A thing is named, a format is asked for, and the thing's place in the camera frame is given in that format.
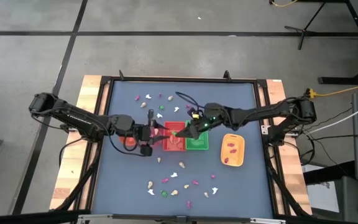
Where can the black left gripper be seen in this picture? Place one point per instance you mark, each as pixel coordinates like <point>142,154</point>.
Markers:
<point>143,133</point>

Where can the green slotted plastic basket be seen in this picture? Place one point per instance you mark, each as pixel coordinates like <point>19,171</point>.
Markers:
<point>197,144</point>

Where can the wooden side board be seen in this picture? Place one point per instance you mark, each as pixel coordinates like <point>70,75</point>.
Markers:
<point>87,93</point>
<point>294,174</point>

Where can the orange plastic bin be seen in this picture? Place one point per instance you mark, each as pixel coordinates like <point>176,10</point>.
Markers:
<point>129,142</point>

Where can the black stand base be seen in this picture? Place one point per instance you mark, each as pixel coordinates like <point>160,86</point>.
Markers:
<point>337,80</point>

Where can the yellow plastic bin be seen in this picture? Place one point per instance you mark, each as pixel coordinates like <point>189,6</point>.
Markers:
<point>238,160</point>

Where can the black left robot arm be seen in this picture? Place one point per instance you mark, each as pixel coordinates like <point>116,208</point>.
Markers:
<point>73,116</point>

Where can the red slotted plastic basket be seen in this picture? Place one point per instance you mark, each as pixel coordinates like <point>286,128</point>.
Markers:
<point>169,146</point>

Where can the silver metal bar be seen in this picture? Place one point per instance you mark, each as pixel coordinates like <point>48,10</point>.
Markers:
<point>259,221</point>

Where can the light grey box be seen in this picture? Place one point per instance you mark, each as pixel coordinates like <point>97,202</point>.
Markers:
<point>322,196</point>

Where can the wrist camera with yellow tag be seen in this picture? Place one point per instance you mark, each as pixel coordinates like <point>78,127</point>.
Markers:
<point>195,116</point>

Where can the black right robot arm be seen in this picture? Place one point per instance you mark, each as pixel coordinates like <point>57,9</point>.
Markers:
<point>259,113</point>

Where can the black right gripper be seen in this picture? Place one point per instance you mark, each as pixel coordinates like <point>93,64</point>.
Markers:
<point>200,127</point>

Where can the black tripod stand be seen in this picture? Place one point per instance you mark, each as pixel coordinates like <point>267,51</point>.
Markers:
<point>314,17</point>

